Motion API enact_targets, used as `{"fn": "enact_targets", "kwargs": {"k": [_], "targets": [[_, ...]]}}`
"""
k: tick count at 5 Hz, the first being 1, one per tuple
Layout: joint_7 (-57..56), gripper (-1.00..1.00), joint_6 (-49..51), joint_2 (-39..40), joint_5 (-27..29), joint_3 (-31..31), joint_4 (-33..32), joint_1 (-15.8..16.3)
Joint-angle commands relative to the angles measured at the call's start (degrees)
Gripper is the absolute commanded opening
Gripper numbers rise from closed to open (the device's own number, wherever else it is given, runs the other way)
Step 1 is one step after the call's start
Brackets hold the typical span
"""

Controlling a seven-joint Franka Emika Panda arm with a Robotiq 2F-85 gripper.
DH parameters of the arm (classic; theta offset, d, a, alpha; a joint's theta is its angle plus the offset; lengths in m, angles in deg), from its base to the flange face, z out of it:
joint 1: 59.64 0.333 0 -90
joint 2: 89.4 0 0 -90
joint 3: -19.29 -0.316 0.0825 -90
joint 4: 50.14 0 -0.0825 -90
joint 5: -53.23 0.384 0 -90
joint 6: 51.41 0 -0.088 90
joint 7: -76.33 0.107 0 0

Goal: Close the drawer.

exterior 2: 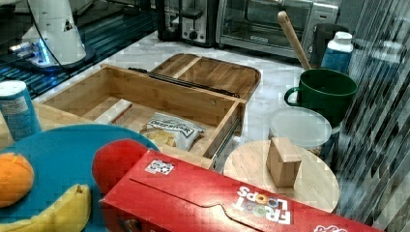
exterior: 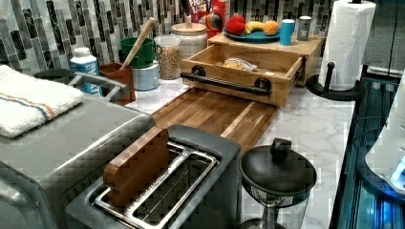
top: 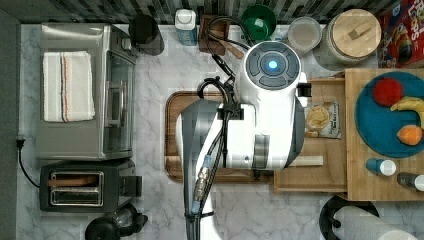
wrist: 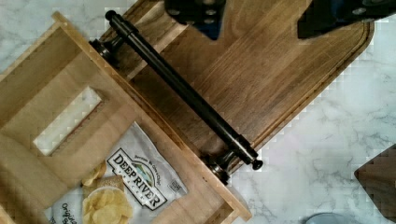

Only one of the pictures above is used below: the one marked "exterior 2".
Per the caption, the bamboo wooden drawer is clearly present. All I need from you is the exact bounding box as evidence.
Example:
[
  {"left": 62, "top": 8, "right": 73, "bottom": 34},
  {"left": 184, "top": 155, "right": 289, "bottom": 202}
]
[{"left": 44, "top": 65, "right": 247, "bottom": 169}]

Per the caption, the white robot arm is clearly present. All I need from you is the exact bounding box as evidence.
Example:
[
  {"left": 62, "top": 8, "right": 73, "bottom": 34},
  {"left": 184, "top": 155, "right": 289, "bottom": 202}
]
[{"left": 22, "top": 0, "right": 86, "bottom": 68}]

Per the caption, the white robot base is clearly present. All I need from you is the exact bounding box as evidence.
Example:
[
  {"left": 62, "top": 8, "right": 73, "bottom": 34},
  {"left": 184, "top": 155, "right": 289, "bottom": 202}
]
[{"left": 9, "top": 32, "right": 96, "bottom": 72}]

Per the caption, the white chips bag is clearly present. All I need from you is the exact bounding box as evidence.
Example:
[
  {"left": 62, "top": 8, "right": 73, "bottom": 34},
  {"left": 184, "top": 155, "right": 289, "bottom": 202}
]
[{"left": 140, "top": 112, "right": 205, "bottom": 151}]

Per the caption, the dark wooden cutting board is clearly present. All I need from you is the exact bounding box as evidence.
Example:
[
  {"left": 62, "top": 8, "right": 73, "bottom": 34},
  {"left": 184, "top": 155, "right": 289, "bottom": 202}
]
[{"left": 153, "top": 53, "right": 261, "bottom": 101}]

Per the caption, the red Froot Loops box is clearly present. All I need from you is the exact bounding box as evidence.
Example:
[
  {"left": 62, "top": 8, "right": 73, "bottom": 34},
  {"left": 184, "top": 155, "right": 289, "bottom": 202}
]
[{"left": 101, "top": 150, "right": 382, "bottom": 232}]

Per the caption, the silver black toaster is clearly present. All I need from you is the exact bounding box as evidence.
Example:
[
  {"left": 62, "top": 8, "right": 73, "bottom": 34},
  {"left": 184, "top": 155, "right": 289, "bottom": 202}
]
[{"left": 179, "top": 0, "right": 220, "bottom": 47}]

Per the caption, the silver toaster oven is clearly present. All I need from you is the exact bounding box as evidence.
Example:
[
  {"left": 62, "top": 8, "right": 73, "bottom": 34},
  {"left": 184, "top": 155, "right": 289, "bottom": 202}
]
[{"left": 216, "top": 0, "right": 341, "bottom": 58}]

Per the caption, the red apple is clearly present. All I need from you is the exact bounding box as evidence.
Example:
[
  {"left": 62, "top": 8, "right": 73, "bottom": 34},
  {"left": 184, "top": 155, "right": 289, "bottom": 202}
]
[{"left": 92, "top": 139, "right": 148, "bottom": 194}]

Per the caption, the clear plastic lidded container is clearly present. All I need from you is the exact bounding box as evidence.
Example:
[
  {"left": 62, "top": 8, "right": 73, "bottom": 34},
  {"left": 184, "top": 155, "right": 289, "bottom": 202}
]
[{"left": 269, "top": 107, "right": 332, "bottom": 156}]

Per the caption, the green mug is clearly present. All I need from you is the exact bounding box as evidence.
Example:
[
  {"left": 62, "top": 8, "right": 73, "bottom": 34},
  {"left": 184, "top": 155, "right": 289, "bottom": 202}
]
[{"left": 284, "top": 69, "right": 358, "bottom": 127}]

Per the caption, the round wooden lid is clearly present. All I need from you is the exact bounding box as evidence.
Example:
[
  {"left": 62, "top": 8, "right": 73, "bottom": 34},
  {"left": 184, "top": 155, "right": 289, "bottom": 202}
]
[{"left": 223, "top": 138, "right": 339, "bottom": 213}]

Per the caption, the white blue supplement bottle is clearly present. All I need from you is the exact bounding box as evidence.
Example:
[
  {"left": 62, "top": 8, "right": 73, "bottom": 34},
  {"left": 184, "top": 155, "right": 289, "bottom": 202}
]
[{"left": 321, "top": 31, "right": 354, "bottom": 73}]

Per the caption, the teal plate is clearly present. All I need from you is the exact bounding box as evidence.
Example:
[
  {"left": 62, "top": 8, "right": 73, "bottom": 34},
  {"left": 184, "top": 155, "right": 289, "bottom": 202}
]
[{"left": 0, "top": 124, "right": 157, "bottom": 232}]

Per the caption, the yellow banana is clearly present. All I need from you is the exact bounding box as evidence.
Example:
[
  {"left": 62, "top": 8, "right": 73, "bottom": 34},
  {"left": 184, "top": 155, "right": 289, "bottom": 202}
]
[{"left": 1, "top": 184, "right": 92, "bottom": 232}]

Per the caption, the blue cylindrical canister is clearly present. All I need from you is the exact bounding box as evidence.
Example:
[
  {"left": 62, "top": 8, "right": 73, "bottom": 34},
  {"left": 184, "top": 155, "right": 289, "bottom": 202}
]
[{"left": 0, "top": 80, "right": 42, "bottom": 141}]

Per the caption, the orange fruit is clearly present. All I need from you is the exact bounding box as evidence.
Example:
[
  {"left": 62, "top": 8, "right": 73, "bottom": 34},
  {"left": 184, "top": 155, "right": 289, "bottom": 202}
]
[{"left": 0, "top": 153, "right": 35, "bottom": 208}]

